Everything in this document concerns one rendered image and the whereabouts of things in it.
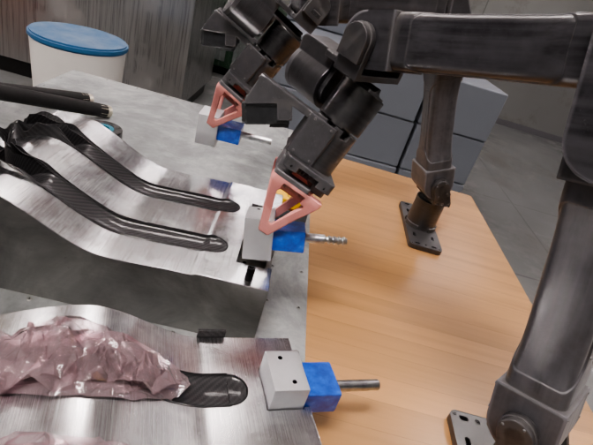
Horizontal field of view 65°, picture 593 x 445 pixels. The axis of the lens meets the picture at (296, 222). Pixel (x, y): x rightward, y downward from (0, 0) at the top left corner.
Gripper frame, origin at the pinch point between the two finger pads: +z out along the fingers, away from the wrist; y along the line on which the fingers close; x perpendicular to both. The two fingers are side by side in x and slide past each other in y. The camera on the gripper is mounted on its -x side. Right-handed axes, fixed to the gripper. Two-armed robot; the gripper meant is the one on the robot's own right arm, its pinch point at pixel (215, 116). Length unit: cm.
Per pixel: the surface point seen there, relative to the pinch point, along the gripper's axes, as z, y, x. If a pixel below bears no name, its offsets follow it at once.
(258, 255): -1.6, 31.6, 13.3
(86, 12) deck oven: 97, -250, -96
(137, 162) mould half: 9.2, 13.2, -5.1
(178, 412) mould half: 4, 52, 12
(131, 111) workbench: 25.3, -32.1, -14.7
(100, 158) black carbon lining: 9.6, 18.1, -9.2
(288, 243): -5.2, 30.8, 15.0
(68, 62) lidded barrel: 85, -152, -64
